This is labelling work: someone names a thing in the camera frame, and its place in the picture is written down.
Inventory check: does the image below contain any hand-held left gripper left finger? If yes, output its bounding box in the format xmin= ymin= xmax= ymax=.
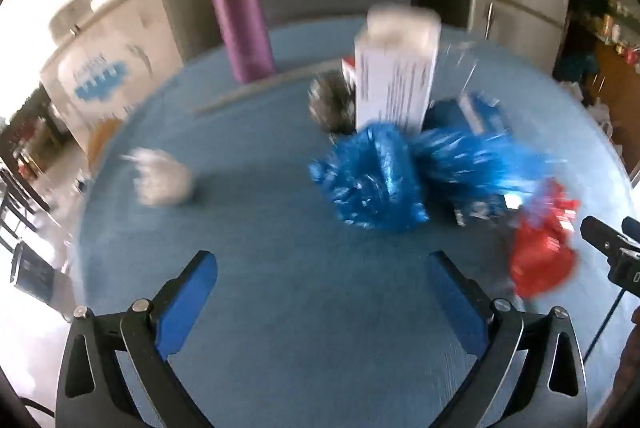
xmin=56 ymin=250 xmax=218 ymax=428

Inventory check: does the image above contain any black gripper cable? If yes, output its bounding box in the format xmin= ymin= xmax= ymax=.
xmin=584 ymin=290 xmax=623 ymax=359

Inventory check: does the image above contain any white printed carton box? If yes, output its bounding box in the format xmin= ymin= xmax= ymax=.
xmin=354 ymin=5 xmax=442 ymax=136

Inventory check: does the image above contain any white rice cooker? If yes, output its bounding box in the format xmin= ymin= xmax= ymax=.
xmin=49 ymin=0 xmax=101 ymax=41

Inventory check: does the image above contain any black floor bin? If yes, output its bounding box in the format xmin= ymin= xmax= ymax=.
xmin=11 ymin=242 xmax=56 ymax=303

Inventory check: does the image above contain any red white small packet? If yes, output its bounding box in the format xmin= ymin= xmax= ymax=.
xmin=341 ymin=56 xmax=358 ymax=93

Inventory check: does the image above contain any dark plastic bag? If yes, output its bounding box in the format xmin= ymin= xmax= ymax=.
xmin=307 ymin=75 xmax=358 ymax=136

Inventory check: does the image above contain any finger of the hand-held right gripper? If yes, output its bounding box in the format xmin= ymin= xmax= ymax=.
xmin=581 ymin=216 xmax=640 ymax=256

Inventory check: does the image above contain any purple metal bottle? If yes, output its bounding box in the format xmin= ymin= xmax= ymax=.
xmin=200 ymin=0 xmax=276 ymax=84

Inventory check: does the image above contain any white paper ball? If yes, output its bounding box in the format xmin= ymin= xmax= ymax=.
xmin=122 ymin=148 xmax=196 ymax=207

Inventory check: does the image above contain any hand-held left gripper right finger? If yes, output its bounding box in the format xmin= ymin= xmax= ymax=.
xmin=429 ymin=250 xmax=588 ymax=428

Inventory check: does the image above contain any yellow desk fan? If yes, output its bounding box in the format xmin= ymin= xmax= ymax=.
xmin=87 ymin=120 xmax=121 ymax=163

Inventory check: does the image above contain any blue tablecloth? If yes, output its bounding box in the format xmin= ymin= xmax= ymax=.
xmin=67 ymin=15 xmax=636 ymax=428

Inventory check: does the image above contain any white chest freezer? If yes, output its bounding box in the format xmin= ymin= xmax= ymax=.
xmin=40 ymin=0 xmax=186 ymax=159

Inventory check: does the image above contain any thin white stick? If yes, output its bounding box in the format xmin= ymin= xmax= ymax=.
xmin=194 ymin=66 xmax=346 ymax=116

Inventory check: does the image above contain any red plastic wrapper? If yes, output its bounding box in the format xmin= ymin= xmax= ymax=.
xmin=509 ymin=180 xmax=583 ymax=299

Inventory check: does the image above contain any clear plastic wrapper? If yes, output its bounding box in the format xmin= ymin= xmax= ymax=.
xmin=435 ymin=40 xmax=481 ymax=101

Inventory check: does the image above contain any dark wooden table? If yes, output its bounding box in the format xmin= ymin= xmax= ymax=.
xmin=0 ymin=90 xmax=68 ymax=213

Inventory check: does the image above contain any blue foil snack wrapper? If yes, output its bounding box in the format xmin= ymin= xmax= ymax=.
xmin=417 ymin=92 xmax=568 ymax=229

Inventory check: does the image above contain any blue plastic bag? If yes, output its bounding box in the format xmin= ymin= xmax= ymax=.
xmin=307 ymin=124 xmax=431 ymax=233

